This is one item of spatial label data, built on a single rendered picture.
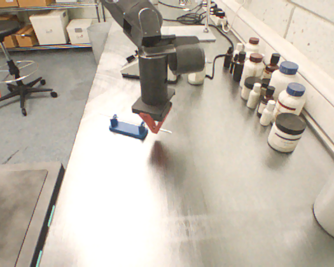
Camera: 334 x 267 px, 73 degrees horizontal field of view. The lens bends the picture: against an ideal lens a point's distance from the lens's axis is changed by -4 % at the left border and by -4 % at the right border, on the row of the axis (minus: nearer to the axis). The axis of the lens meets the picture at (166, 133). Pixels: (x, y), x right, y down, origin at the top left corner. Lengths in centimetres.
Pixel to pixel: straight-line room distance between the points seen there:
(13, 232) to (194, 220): 72
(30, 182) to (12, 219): 17
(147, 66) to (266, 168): 34
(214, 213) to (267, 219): 10
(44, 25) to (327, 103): 288
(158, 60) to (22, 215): 80
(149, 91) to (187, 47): 11
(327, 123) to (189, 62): 39
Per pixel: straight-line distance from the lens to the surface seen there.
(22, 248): 97
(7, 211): 108
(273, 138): 60
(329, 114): 69
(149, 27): 46
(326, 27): 79
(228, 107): 71
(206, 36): 120
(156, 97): 48
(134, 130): 60
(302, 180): 57
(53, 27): 309
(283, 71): 70
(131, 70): 83
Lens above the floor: 115
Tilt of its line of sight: 42 degrees down
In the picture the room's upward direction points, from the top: straight up
